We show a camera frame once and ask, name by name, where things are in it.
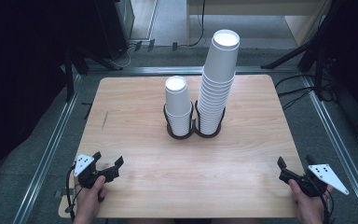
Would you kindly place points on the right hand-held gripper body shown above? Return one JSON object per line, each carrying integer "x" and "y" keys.
{"x": 324, "y": 174}

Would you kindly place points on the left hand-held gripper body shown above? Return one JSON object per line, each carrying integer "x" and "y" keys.
{"x": 84, "y": 163}

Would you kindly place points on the tall stack of white cups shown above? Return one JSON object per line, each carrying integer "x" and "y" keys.
{"x": 219, "y": 68}

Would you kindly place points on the person's right hand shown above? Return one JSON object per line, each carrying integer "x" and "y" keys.
{"x": 310, "y": 208}

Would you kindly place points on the person's left hand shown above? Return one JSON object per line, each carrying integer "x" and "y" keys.
{"x": 88, "y": 202}

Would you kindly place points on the black metal stand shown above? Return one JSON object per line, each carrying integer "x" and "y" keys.
{"x": 69, "y": 81}

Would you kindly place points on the short stack of white cups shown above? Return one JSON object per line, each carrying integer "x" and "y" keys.
{"x": 177, "y": 102}

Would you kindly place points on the black tripod stand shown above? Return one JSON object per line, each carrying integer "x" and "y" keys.
{"x": 286, "y": 56}

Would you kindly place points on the dark curtain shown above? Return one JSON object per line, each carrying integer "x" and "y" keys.
{"x": 18, "y": 77}

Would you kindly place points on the black cabinet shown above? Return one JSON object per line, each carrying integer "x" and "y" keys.
{"x": 112, "y": 25}

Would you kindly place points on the light wooden desk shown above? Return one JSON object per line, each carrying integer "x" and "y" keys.
{"x": 298, "y": 25}

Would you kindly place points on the aluminium frame rail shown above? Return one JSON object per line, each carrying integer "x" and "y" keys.
{"x": 341, "y": 149}
{"x": 167, "y": 70}
{"x": 47, "y": 152}

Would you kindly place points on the grey table bracket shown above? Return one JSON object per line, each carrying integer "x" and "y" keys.
{"x": 60, "y": 194}

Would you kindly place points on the dark floor bracket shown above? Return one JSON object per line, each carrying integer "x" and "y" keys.
{"x": 138, "y": 45}
{"x": 151, "y": 45}
{"x": 174, "y": 46}

